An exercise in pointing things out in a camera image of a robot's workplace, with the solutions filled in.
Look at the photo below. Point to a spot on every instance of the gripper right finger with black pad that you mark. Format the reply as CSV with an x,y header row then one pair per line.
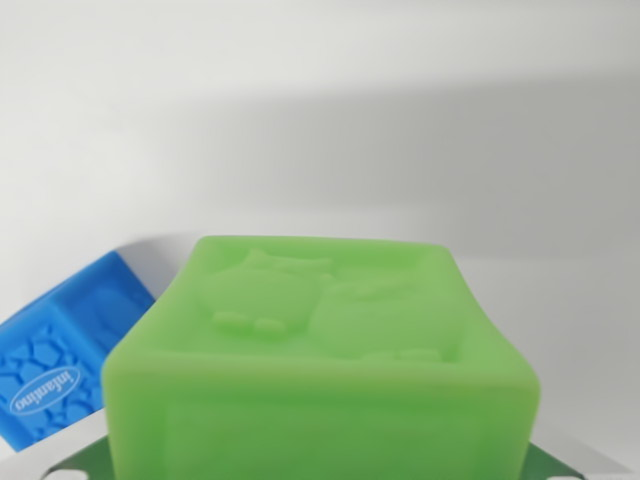
x,y
550,465

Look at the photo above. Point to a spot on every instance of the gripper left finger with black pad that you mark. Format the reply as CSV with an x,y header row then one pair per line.
x,y
90,462

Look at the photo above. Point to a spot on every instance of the green soft toy cube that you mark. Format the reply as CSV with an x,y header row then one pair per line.
x,y
320,380

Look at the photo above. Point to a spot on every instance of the blue soft toy cube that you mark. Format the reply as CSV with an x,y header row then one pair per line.
x,y
55,350

